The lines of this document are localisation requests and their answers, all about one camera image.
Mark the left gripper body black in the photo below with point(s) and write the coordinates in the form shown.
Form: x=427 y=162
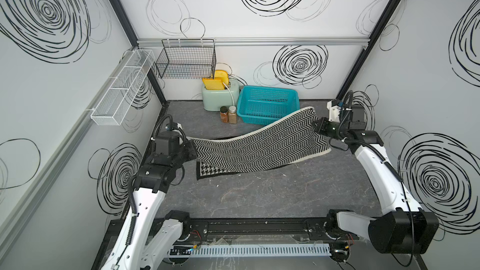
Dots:
x=185 y=153

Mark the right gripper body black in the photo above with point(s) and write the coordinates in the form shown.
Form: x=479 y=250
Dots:
x=330 y=129

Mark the black white patterned knit scarf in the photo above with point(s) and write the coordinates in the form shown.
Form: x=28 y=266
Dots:
x=286 y=141

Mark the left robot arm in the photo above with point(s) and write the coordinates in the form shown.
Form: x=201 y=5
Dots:
x=134 y=249

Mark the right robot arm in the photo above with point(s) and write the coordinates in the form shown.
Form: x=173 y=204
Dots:
x=394 y=198

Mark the teal plastic basket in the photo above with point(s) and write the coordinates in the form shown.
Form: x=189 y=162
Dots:
x=259 y=105

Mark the dark brown spice jar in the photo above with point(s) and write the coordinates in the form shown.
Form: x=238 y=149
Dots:
x=224 y=114

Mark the light brown spice jar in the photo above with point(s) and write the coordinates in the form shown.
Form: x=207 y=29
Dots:
x=232 y=115

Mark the mint green toaster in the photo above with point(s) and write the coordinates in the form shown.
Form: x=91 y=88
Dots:
x=213 y=100

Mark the yellow toast slice front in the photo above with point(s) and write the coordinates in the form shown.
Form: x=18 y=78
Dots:
x=213 y=84

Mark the yellow toast slice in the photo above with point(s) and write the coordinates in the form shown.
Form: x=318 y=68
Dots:
x=223 y=76
x=213 y=84

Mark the yellow toast slice back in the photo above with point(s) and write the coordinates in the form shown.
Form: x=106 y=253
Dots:
x=223 y=76

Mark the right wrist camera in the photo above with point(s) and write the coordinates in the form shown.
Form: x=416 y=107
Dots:
x=335 y=108

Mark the white wire wall shelf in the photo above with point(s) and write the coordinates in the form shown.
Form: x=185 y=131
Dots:
x=129 y=77

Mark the black wire wall basket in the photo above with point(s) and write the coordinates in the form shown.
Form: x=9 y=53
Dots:
x=187 y=59

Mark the white slotted cable duct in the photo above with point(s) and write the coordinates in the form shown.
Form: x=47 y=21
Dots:
x=250 y=250

